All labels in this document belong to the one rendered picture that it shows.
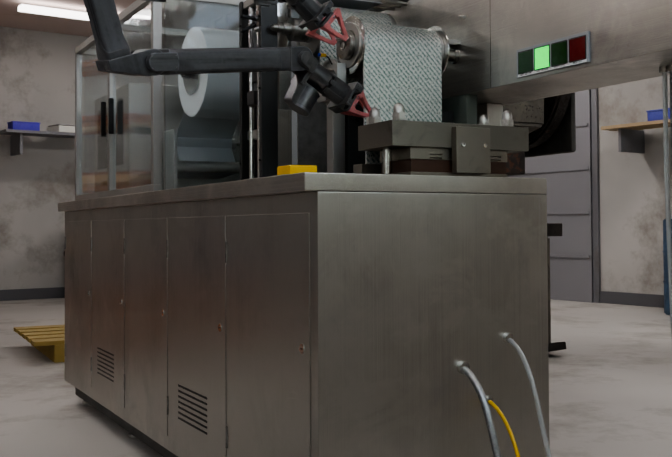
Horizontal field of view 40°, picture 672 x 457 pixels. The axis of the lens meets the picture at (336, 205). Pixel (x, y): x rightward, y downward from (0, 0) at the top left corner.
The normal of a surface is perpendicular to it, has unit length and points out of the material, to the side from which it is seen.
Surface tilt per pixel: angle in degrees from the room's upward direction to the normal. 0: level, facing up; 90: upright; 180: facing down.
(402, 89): 90
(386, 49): 90
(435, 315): 90
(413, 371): 90
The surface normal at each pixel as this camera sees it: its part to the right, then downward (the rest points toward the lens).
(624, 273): -0.81, -0.01
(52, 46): 0.58, -0.02
